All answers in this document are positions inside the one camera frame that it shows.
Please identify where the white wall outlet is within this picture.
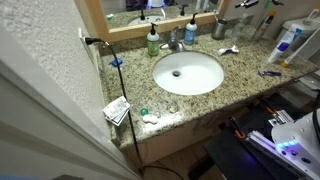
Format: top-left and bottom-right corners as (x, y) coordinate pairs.
(78, 27), (93, 55)

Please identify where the green pump soap bottle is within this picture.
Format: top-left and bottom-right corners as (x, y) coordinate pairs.
(146, 22), (161, 57)

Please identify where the white green contact lens case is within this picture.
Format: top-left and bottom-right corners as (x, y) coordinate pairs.
(139, 107), (159, 125)

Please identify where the blue and white pump bottle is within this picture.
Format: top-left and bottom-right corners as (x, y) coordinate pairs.
(183, 12), (199, 46)

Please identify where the white toilet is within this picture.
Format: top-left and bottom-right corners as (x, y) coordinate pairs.
(276, 16), (320, 111)

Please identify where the wood framed mirror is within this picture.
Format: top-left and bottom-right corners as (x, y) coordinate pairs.
(74, 0), (231, 43)

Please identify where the orange black clamp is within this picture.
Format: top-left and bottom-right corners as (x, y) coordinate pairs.
(263, 106), (278, 116)
(229, 116), (248, 141)

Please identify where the black robot cart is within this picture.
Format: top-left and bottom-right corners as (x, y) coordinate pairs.
(204, 93), (320, 180)

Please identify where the white oval sink basin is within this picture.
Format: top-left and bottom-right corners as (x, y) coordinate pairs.
(152, 50), (225, 96)

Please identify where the wooden vanity cabinet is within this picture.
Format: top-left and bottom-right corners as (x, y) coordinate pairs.
(119, 86), (278, 168)

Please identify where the chrome faucet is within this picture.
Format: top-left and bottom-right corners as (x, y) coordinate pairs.
(159, 25), (185, 53)

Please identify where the white lotion tube yellow cap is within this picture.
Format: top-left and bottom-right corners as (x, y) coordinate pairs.
(280, 33), (316, 69)

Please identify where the black power cable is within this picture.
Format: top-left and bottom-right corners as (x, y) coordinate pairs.
(84, 36), (184, 180)

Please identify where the clear bottle white cap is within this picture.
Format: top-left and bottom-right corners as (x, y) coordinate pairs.
(232, 12), (249, 40)

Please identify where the small blue plastic object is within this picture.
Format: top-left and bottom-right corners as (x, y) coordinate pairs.
(109, 58), (124, 68)

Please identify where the grey metal cup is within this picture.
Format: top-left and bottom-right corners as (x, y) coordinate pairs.
(211, 18), (229, 40)

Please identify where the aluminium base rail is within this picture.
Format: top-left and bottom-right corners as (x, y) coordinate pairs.
(246, 109), (301, 174)

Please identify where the tall slim white tube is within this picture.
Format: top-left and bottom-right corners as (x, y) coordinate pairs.
(285, 23), (304, 46)

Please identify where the white door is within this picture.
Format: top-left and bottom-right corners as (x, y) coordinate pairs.
(0, 26), (141, 180)

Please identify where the brown spray bottle orange cap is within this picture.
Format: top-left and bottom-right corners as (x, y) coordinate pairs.
(252, 9), (278, 42)

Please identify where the blue razor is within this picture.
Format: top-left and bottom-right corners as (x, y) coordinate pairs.
(257, 70), (283, 78)

